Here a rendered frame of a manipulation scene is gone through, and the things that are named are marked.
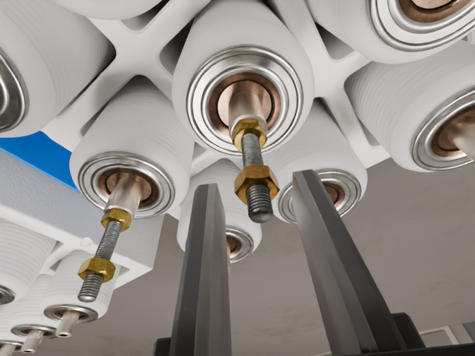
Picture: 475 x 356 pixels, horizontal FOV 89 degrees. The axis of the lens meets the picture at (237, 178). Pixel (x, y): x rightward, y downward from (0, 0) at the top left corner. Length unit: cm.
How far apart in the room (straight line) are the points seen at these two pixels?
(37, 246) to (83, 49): 31
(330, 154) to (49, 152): 40
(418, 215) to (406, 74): 64
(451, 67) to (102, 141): 25
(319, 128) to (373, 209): 53
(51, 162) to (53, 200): 6
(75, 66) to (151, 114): 6
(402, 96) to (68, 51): 24
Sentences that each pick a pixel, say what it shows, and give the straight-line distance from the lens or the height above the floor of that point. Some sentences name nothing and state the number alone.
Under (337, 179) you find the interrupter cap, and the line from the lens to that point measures 22.
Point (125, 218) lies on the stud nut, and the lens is 19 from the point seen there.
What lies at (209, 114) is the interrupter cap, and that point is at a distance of 16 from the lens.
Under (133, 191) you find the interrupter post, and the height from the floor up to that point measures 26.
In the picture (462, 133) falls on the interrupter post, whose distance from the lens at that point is 24.
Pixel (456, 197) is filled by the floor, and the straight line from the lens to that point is 85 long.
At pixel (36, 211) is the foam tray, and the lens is 44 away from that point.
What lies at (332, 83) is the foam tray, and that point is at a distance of 26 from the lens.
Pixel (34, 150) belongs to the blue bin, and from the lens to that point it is 46.
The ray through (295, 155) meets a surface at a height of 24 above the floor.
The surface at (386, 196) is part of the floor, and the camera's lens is 72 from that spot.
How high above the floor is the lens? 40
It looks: 47 degrees down
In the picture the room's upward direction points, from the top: 176 degrees clockwise
